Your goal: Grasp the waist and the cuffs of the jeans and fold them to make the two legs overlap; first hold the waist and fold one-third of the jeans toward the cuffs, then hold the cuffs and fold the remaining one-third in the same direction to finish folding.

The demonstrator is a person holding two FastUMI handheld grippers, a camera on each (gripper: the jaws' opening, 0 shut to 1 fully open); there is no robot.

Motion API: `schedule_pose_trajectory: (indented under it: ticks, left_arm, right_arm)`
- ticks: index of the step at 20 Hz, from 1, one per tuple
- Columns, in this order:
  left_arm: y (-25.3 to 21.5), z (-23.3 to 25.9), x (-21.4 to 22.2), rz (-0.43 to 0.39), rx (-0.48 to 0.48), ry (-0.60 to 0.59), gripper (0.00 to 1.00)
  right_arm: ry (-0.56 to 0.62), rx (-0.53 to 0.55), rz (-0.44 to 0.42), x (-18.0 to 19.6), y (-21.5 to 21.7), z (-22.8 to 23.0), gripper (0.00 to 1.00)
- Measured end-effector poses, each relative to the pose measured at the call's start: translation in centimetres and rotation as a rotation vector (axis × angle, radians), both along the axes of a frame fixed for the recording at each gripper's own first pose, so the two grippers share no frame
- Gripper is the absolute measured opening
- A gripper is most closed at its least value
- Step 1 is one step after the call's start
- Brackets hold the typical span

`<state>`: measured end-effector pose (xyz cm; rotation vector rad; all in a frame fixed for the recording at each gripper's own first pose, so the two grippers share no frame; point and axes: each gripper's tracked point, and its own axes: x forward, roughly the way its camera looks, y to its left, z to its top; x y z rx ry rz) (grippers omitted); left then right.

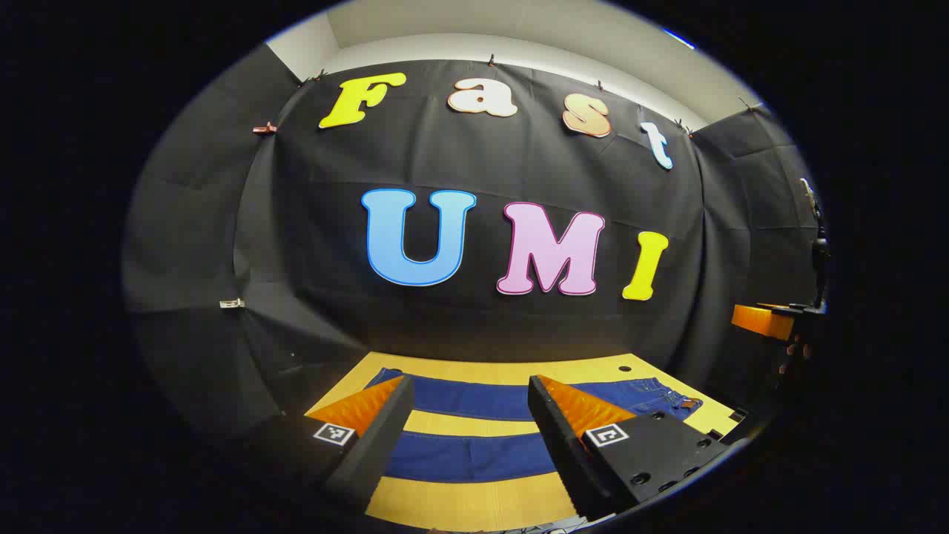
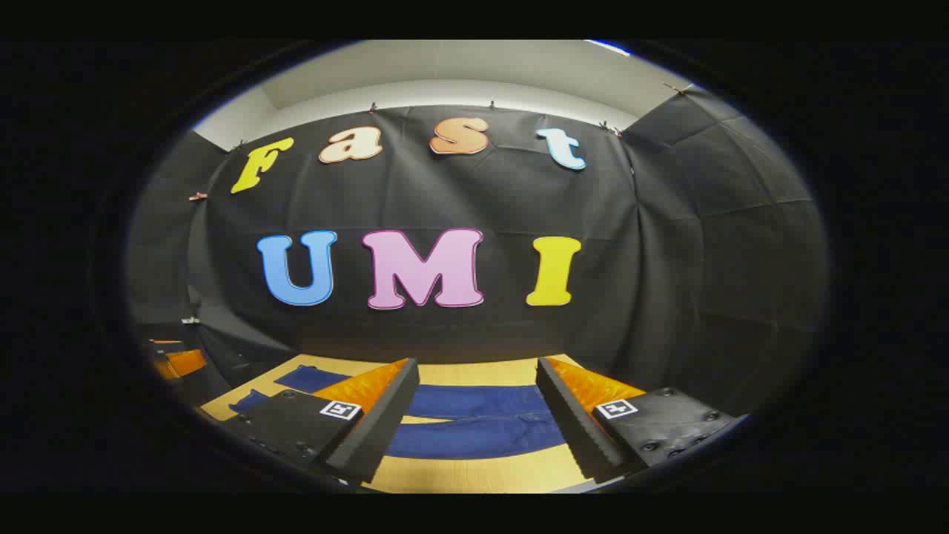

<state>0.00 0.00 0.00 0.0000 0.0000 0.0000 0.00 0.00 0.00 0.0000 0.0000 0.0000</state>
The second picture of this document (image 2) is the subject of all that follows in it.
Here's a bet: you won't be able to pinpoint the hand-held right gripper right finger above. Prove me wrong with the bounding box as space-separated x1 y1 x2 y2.
535 356 742 485

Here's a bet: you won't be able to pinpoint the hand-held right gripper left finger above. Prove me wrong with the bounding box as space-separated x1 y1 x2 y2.
221 358 421 487

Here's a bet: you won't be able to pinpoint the blue denim jeans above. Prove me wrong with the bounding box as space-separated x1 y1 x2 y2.
228 363 569 461

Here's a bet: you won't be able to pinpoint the black backdrop cloth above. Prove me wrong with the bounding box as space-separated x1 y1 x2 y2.
126 89 830 416

